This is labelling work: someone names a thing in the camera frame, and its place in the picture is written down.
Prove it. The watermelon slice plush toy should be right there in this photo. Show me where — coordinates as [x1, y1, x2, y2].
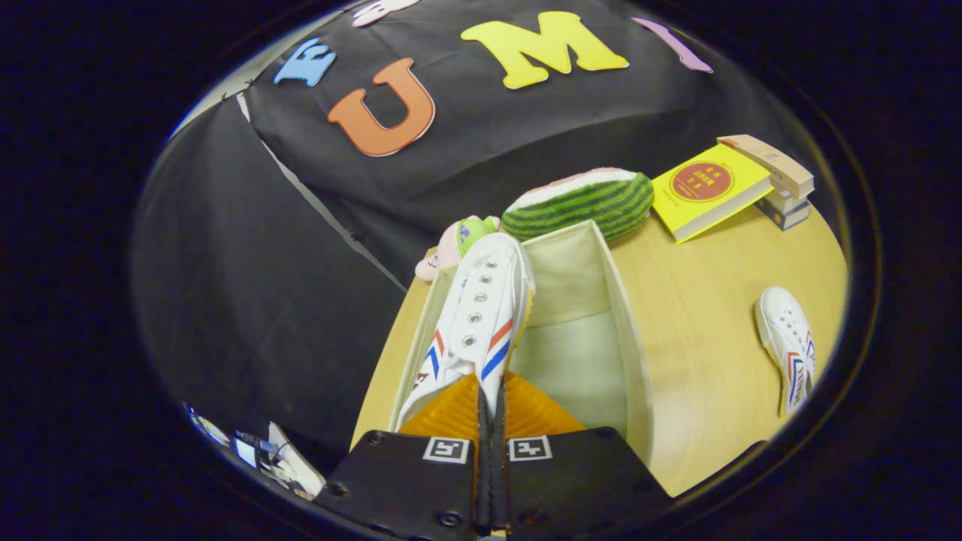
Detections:
[501, 167, 655, 243]

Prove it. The pink and green plush toy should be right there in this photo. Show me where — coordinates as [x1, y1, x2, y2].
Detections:
[415, 216, 501, 283]

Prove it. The white striped canvas shoe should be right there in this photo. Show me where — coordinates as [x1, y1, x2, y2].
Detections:
[754, 286, 817, 419]
[395, 232, 537, 433]

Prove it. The white book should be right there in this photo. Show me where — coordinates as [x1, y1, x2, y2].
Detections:
[763, 184, 811, 215]

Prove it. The black backdrop cloth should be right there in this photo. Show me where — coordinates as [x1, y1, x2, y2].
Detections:
[132, 0, 827, 459]

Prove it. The grey book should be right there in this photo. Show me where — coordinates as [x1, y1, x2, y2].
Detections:
[755, 197, 811, 231]

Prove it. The beige fabric storage box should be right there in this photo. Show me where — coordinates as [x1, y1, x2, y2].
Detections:
[387, 219, 655, 467]

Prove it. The yellow book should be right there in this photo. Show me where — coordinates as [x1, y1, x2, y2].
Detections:
[651, 143, 773, 244]

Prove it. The tan book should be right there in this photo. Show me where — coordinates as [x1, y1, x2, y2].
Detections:
[716, 134, 815, 200]

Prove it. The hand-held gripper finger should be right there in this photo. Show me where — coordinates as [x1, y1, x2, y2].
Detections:
[314, 372, 491, 541]
[492, 370, 672, 541]

